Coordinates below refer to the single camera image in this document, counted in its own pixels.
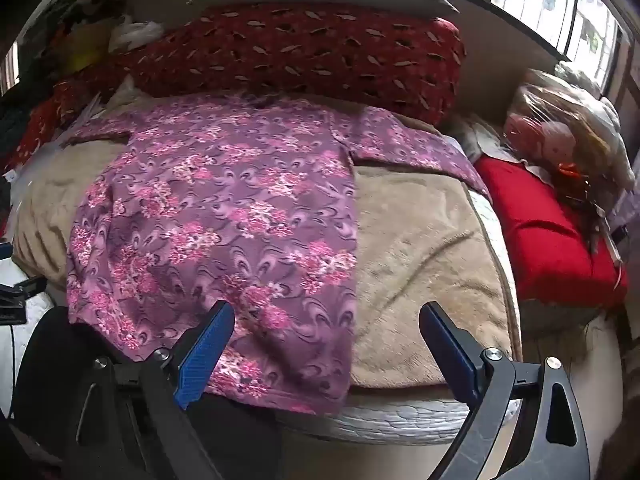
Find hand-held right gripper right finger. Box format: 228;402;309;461
419;302;592;480

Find person's black pants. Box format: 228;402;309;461
12;305;281;480

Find doll in plastic bag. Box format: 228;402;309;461
502;67;636;196

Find purple floral shirt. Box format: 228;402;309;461
62;92;493;416

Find white quilted mattress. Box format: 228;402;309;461
270;180;526;446

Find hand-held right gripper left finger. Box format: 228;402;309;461
62;300;236;480

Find white plastic bag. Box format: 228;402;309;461
107;15;166;53

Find pile of colourful clothes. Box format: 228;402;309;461
20;0;126;76

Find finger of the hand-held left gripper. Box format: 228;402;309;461
0;275;48;326

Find red patterned pillow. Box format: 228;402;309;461
120;2;466;126

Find red cushion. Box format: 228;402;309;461
472;155;628;311

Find window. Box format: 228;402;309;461
385;0;626;91

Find beige fleece blanket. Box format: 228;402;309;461
12;110;523;391

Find red floral cloth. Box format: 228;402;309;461
15;60;131;161

